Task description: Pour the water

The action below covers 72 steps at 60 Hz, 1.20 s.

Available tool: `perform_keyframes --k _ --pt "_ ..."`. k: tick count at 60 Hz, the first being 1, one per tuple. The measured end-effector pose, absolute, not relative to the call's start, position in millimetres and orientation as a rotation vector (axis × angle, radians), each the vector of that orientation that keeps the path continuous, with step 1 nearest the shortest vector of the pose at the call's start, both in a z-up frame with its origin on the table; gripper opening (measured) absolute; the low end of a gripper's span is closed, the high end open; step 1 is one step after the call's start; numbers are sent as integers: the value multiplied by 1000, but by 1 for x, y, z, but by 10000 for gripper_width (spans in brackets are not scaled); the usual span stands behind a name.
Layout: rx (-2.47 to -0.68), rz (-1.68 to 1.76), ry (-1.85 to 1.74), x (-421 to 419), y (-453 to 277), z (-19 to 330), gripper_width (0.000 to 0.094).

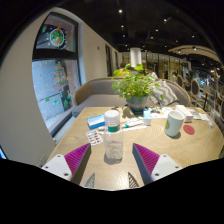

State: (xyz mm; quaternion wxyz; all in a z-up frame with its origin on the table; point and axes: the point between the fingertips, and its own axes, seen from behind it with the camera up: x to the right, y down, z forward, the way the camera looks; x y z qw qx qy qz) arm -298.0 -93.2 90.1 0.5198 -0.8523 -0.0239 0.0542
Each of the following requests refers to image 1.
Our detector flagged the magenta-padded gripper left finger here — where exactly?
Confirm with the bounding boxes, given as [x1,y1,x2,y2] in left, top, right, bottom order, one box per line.
[41,143,92,185]

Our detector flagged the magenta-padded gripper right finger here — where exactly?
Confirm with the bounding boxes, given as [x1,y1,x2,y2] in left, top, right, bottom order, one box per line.
[132,143,184,186]

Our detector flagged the clear white-capped water bottle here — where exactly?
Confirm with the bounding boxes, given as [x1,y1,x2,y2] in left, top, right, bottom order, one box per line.
[103,109,124,160]

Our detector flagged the pill blister pack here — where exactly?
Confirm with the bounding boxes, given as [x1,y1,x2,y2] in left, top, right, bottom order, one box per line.
[85,129,104,146]

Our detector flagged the flat round red coaster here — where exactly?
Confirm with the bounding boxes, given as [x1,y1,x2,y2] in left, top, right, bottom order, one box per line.
[182,124,196,136]

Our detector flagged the small blue and white carton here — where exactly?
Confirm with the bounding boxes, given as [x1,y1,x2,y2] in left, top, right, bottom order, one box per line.
[142,109,153,127]

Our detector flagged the white tube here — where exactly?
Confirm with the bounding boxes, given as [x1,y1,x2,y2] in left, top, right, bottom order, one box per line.
[122,119,145,129]

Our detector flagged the illustrated paper leaflet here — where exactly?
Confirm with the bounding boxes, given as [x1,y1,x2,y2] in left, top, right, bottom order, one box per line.
[151,106,176,120]

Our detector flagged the flat blue and white box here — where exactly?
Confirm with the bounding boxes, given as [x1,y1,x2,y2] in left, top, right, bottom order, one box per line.
[86,114,106,130]

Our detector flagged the white box with orange side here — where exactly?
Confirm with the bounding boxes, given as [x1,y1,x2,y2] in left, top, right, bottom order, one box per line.
[174,104,194,123]

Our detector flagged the white paper napkin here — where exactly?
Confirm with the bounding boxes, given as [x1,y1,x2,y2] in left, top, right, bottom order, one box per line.
[198,112,210,122]

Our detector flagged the clear plastic cup with straw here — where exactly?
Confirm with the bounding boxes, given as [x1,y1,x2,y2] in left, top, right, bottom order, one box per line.
[208,106,218,128]

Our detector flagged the grey chevron cushion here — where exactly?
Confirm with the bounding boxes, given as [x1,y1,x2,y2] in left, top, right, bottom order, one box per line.
[149,79,179,107]

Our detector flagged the grey curved sofa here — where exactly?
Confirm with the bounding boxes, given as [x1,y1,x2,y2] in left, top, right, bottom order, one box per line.
[71,77,192,118]

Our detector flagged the window with holiday decals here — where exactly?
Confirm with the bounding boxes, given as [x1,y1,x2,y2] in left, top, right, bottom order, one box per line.
[31,12,83,136]

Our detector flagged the green potted plant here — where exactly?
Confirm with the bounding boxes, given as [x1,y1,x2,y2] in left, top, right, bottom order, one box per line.
[111,63,165,113]

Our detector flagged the group of dining chairs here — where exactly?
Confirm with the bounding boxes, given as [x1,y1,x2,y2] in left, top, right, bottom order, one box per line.
[174,73,224,121]

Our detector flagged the person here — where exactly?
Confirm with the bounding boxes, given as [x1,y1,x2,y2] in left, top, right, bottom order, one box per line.
[113,62,131,78]
[146,66,159,80]

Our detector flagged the group of ceiling lights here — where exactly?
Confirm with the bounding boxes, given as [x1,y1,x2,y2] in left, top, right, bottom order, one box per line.
[116,8,201,51]

